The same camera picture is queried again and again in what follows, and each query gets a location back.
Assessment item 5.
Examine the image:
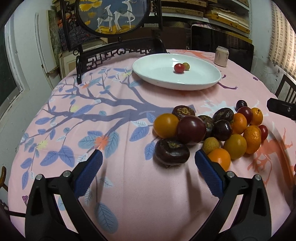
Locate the large dark red plum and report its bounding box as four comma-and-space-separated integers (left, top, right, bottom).
176, 115, 206, 145

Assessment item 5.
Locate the small orange kumquat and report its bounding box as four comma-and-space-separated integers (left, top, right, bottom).
250, 107, 263, 126

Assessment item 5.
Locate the tan longan fruit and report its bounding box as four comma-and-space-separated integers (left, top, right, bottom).
202, 137, 220, 155

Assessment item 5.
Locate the pale pink drink can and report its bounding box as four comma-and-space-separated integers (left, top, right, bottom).
214, 46, 229, 67

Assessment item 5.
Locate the dark water chestnut back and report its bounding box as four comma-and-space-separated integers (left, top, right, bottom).
171, 105, 195, 120

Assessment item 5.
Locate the black chair right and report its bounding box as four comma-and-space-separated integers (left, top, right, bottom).
275, 75, 296, 104

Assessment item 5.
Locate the wooden shelf with boards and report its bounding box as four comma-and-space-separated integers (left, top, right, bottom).
162, 1, 252, 43

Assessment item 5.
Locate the round deer painting screen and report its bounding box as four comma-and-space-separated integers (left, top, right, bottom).
59, 1, 162, 51

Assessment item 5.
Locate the dark water chestnut front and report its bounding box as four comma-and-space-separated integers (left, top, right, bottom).
154, 139, 190, 166

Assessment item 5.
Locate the small yellow-green fruit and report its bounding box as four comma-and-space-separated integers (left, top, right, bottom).
183, 62, 190, 71

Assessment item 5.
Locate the dark cherry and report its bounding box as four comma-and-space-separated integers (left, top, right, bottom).
235, 100, 248, 111

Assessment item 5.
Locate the large yellow-orange tomato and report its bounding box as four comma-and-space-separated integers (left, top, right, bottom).
153, 113, 179, 138

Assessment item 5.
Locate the white oval plate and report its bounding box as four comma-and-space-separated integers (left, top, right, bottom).
132, 53, 222, 91

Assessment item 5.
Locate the dark purple plum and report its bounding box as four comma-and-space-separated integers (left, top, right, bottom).
211, 120, 232, 141

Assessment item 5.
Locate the dark water chestnut right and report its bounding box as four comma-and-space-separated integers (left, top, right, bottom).
213, 108, 234, 123

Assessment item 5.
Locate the dark water chestnut middle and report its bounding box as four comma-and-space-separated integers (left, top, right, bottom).
198, 115, 214, 140

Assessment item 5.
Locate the small red tomato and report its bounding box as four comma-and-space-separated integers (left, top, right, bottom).
259, 125, 268, 142

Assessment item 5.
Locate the orange fruit front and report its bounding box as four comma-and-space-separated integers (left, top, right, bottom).
208, 148, 231, 171

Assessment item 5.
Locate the dark carved wooden chair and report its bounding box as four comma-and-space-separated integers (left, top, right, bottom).
76, 30, 167, 84

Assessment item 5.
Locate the yellow-orange round fruit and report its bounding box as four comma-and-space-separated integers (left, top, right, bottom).
223, 134, 247, 160

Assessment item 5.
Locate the red cherry tomato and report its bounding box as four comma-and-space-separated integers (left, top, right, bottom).
174, 63, 185, 74

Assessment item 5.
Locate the dark water chestnut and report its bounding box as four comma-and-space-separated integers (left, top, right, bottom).
198, 115, 214, 140
154, 139, 190, 166
171, 105, 195, 120
213, 108, 234, 123

